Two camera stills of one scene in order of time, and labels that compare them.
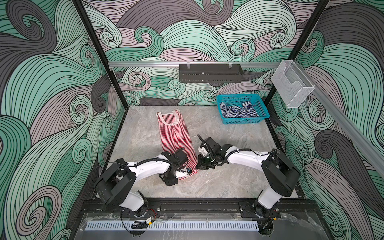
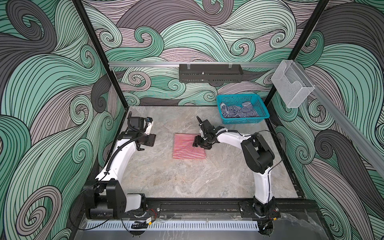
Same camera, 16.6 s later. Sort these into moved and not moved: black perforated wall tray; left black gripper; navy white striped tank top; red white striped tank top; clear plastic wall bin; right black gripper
Moved: left black gripper; red white striped tank top; right black gripper
Not moved: black perforated wall tray; navy white striped tank top; clear plastic wall bin
